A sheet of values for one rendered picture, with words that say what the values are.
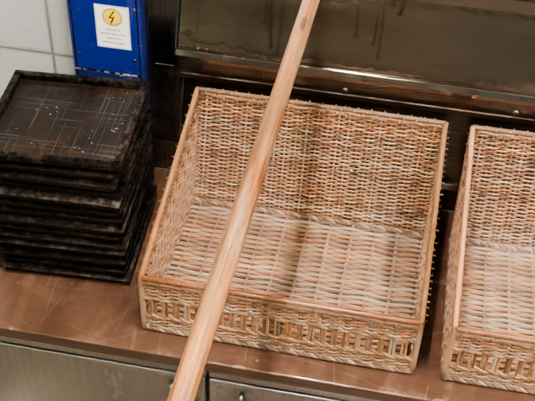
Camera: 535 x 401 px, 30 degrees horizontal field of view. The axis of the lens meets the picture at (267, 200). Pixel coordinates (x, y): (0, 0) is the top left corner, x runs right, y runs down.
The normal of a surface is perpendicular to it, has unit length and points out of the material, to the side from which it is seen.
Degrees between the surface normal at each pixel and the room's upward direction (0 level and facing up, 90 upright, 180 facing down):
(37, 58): 90
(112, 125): 0
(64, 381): 90
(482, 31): 70
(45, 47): 90
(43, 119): 0
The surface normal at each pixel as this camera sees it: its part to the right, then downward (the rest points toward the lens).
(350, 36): -0.16, 0.37
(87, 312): 0.03, -0.74
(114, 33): -0.18, 0.65
